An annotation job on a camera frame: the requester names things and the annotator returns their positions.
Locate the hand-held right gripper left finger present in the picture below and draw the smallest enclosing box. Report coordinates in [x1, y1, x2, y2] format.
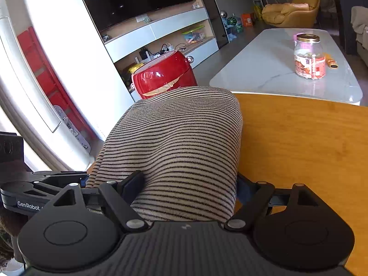
[53, 170, 149, 232]

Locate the yellow lounge chair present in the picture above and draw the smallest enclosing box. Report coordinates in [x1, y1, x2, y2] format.
[290, 0, 321, 28]

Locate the black aquarium cabinet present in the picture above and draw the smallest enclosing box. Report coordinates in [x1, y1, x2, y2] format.
[331, 0, 368, 55]

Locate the white marble coffee table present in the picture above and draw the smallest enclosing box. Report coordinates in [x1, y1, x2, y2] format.
[209, 28, 363, 106]

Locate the person's left forearm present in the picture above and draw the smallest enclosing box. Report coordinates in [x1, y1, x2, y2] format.
[0, 207, 26, 268]

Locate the clear box with green lid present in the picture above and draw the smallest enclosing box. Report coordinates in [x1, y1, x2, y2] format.
[182, 26, 206, 44]

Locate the clear jar with gold lid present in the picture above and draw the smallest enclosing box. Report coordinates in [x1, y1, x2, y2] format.
[294, 34, 327, 79]

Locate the small orange handheld tool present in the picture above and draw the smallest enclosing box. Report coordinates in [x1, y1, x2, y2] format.
[324, 53, 340, 70]

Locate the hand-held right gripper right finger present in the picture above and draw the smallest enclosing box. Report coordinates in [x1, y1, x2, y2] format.
[224, 173, 320, 232]

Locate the red metal rack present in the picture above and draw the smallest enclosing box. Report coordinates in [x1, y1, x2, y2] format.
[17, 26, 97, 144]

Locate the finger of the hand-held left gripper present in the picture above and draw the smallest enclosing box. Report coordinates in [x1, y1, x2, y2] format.
[33, 171, 89, 193]

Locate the black white striped shirt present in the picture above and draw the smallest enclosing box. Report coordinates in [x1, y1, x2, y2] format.
[86, 86, 243, 223]

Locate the yellow armchair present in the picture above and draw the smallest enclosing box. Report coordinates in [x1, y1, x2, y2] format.
[262, 3, 292, 27]

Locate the white wall shelf unit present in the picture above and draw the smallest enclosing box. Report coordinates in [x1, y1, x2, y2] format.
[99, 6, 219, 92]

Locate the yellow toy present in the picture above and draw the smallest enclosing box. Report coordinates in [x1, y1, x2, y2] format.
[128, 63, 144, 77]

